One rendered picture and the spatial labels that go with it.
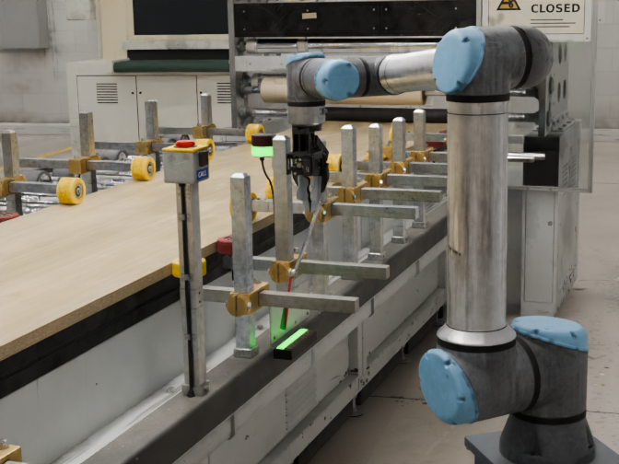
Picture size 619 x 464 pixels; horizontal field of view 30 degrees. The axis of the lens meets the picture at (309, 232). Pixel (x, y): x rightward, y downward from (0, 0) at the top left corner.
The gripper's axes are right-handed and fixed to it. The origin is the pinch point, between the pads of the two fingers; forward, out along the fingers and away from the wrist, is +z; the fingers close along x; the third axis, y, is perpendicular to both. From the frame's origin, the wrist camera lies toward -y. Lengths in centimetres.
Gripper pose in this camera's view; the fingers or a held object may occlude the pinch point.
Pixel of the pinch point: (311, 205)
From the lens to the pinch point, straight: 279.1
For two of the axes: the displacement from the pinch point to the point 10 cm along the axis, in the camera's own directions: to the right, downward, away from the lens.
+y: -3.5, 2.0, -9.1
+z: 0.2, 9.8, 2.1
